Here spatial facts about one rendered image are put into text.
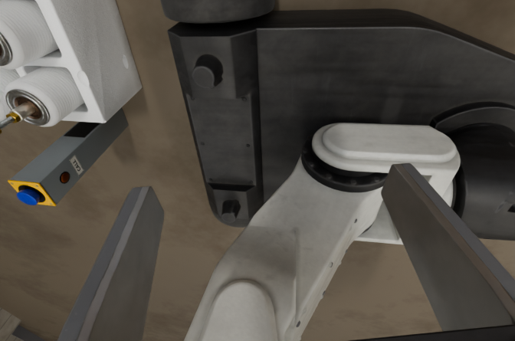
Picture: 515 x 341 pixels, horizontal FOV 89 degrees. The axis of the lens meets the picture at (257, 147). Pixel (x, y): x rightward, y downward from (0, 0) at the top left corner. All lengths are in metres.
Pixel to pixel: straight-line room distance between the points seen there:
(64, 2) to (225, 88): 0.32
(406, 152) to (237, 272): 0.28
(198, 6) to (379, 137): 0.33
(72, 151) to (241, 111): 0.41
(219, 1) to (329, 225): 0.35
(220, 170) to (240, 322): 0.41
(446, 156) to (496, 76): 0.19
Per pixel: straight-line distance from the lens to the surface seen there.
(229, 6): 0.44
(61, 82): 0.64
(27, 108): 0.63
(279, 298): 0.27
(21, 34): 0.59
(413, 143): 0.44
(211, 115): 0.53
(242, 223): 0.75
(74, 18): 0.63
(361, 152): 0.40
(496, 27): 0.75
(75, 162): 0.75
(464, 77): 0.56
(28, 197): 0.71
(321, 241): 0.34
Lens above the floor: 0.62
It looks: 50 degrees down
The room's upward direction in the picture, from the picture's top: 168 degrees counter-clockwise
